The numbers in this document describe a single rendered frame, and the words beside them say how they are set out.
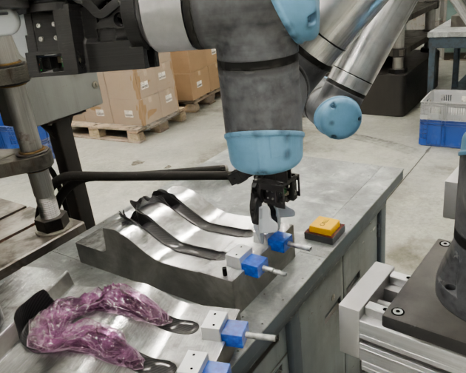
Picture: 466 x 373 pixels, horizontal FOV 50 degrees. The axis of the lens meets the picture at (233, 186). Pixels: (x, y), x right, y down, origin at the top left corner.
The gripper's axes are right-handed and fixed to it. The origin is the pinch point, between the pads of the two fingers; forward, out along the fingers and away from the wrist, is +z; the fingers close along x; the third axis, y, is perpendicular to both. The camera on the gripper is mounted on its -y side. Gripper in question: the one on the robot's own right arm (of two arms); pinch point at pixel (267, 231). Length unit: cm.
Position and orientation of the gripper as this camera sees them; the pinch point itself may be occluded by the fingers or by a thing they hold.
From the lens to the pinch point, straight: 114.7
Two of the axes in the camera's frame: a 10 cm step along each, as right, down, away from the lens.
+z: 1.1, 9.1, 4.0
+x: 5.6, -3.9, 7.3
